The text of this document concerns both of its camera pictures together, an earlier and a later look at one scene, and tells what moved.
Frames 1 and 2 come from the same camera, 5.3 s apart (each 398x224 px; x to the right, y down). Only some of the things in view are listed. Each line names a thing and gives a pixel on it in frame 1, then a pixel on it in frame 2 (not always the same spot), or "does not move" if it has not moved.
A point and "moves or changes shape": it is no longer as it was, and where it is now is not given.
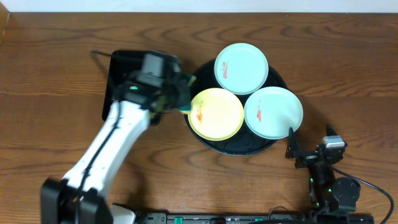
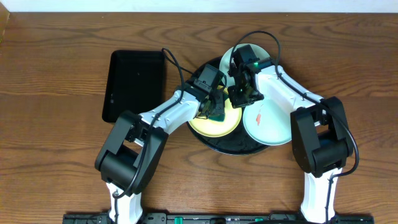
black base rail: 249,218 does not move
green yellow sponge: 185,104 moves or changes shape
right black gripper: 306,158 -> 236,102
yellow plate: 216,114 does not move
